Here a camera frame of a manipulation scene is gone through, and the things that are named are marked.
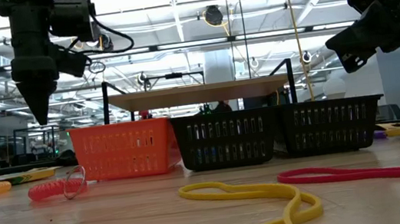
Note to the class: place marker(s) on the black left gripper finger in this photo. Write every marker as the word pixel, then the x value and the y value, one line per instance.
pixel 39 102

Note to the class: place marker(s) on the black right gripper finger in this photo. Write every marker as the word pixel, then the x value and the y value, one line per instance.
pixel 357 39
pixel 365 57

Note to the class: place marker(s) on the book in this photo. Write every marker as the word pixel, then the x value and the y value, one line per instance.
pixel 34 175

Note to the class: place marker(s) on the black plastic slotted basket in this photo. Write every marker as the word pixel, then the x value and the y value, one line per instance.
pixel 328 128
pixel 227 141

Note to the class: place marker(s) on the orange plastic slotted basket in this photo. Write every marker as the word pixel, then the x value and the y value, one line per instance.
pixel 124 154

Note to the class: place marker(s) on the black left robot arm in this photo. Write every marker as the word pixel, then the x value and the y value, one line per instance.
pixel 32 26

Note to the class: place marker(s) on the white bulb desk lamp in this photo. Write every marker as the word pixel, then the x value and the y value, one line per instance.
pixel 334 88

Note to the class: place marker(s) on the grey office chair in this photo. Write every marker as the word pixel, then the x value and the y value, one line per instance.
pixel 391 112

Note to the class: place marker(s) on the red rubber band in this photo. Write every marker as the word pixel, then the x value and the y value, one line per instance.
pixel 386 173

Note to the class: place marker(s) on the person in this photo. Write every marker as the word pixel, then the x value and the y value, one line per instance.
pixel 222 107

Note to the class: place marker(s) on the yellow rubber band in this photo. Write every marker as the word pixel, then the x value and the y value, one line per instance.
pixel 315 207

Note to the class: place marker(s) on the wooden shelf riser black legs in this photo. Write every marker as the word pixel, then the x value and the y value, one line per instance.
pixel 197 93

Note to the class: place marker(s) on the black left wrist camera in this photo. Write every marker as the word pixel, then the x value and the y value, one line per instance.
pixel 73 63

